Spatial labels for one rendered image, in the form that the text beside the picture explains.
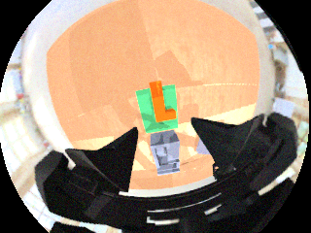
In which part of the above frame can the orange block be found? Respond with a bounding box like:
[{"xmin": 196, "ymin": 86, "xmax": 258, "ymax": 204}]
[{"xmin": 149, "ymin": 82, "xmax": 176, "ymax": 121}]

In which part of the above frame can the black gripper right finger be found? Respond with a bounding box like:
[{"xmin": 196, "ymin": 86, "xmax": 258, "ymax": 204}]
[{"xmin": 190, "ymin": 114, "xmax": 264, "ymax": 175}]

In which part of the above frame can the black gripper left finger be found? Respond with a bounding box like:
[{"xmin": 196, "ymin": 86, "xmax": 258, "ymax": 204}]
[{"xmin": 65, "ymin": 127, "xmax": 139, "ymax": 193}]

